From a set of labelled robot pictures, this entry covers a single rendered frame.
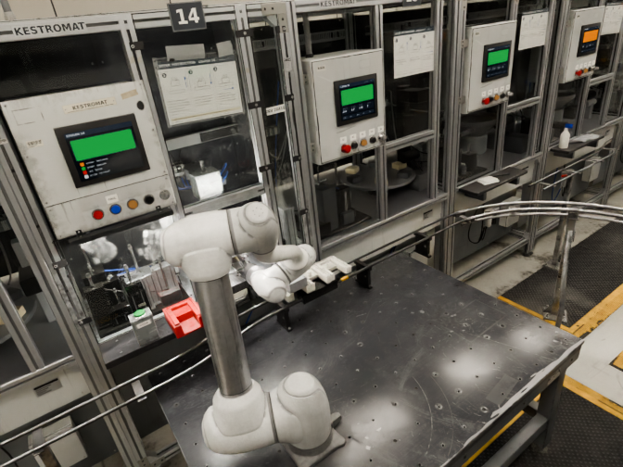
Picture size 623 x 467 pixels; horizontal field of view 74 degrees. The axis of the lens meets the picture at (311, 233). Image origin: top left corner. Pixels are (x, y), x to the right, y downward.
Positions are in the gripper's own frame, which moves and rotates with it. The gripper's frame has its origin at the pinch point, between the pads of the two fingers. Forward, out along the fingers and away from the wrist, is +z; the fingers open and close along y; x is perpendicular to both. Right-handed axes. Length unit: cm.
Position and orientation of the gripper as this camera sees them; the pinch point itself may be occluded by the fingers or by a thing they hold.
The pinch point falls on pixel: (235, 258)
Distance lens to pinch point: 197.3
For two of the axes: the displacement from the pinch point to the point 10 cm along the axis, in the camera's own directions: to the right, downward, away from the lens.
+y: -1.1, -8.9, -4.4
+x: -8.2, 3.3, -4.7
